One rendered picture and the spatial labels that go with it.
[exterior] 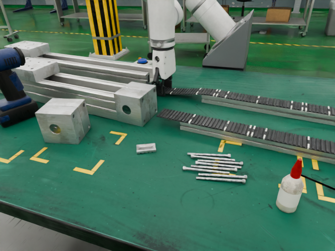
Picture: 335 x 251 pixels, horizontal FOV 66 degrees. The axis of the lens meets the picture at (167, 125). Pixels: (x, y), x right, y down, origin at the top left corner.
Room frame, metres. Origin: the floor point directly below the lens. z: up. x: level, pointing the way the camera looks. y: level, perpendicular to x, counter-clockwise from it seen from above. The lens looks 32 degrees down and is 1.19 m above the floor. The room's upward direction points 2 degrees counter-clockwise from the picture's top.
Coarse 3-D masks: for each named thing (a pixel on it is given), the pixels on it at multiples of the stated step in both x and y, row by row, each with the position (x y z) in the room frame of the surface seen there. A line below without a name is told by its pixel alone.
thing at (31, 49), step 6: (18, 42) 1.25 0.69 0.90; (24, 42) 1.24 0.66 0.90; (30, 42) 1.24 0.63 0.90; (36, 42) 1.23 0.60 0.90; (24, 48) 1.13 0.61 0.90; (30, 48) 1.13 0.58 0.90; (36, 48) 1.15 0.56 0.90; (42, 48) 1.18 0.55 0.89; (48, 48) 1.21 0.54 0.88; (24, 54) 1.13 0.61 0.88; (30, 54) 1.12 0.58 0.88; (36, 54) 1.14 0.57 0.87; (42, 54) 1.17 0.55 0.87
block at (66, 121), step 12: (48, 108) 0.61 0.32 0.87; (60, 108) 0.61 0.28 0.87; (72, 108) 0.61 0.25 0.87; (84, 108) 0.65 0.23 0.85; (48, 120) 0.59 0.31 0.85; (60, 120) 0.58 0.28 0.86; (72, 120) 0.58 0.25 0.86; (84, 120) 0.63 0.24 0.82; (48, 132) 0.59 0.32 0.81; (60, 132) 0.58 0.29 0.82; (72, 132) 0.58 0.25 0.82; (84, 132) 0.62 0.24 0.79
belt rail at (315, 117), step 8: (208, 96) 0.79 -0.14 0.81; (216, 104) 0.78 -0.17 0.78; (224, 104) 0.76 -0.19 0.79; (232, 104) 0.75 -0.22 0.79; (240, 104) 0.75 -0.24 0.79; (248, 104) 0.73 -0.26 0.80; (256, 104) 0.72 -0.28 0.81; (264, 112) 0.71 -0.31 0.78; (272, 112) 0.70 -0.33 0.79; (280, 112) 0.69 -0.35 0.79; (288, 112) 0.68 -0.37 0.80; (296, 112) 0.67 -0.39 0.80; (304, 112) 0.66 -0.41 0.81; (304, 120) 0.65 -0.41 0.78; (312, 120) 0.65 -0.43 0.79; (320, 120) 0.64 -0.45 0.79; (328, 120) 0.63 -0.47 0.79
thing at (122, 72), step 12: (60, 60) 1.07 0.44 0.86; (72, 60) 1.11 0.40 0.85; (84, 60) 1.08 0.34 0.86; (96, 60) 1.05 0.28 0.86; (108, 60) 1.05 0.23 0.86; (60, 72) 1.05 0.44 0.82; (72, 72) 1.02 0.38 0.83; (84, 72) 0.99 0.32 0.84; (96, 72) 0.98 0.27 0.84; (108, 72) 0.94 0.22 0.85; (120, 72) 0.91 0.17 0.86; (132, 72) 0.89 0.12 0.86; (144, 72) 0.89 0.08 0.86
